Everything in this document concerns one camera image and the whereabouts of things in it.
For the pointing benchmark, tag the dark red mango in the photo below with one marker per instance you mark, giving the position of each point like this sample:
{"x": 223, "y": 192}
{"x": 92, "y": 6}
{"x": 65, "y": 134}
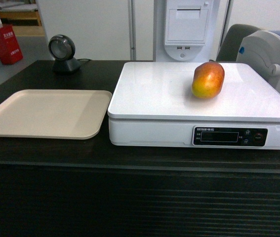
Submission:
{"x": 208, "y": 80}

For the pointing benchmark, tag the white checkout scale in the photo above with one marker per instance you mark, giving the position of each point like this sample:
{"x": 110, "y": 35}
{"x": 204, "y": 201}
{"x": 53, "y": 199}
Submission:
{"x": 153, "y": 105}

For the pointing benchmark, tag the black slatted checkout counter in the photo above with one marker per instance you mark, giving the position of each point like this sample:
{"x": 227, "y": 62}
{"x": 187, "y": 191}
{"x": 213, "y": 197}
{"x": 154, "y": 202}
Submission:
{"x": 92, "y": 188}

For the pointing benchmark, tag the beige plastic tray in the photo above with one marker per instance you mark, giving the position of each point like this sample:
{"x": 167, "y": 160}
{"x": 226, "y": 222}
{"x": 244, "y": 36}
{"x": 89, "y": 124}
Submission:
{"x": 54, "y": 114}

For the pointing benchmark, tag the white POS terminal stand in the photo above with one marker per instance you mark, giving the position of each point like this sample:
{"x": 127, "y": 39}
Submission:
{"x": 184, "y": 30}

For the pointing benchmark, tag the black barcode scanner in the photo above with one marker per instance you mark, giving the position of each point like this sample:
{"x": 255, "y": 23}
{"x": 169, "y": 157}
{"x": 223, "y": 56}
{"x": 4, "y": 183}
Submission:
{"x": 63, "y": 49}

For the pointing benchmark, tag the grey chair back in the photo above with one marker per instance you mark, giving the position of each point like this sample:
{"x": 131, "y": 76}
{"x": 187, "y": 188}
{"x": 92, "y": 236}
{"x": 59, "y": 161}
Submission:
{"x": 229, "y": 49}

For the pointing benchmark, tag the white label printer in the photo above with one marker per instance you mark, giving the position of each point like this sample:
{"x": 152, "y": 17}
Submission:
{"x": 261, "y": 51}

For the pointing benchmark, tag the red fire equipment box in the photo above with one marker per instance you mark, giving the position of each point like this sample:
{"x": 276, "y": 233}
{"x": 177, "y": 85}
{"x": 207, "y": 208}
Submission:
{"x": 10, "y": 51}

